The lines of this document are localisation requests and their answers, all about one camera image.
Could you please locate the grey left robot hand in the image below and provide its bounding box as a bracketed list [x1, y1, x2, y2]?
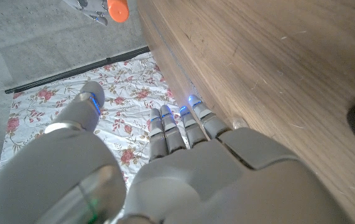
[0, 81, 355, 224]

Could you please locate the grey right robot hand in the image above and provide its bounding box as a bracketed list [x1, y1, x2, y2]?
[62, 0, 113, 26]

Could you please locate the orange glue stick cap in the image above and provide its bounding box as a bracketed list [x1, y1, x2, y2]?
[107, 0, 130, 23]

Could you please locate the black backdrop stand pole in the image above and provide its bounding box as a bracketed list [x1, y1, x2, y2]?
[4, 45, 150, 95]

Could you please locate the floral backdrop cloth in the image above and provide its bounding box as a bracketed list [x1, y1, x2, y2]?
[0, 51, 198, 218]

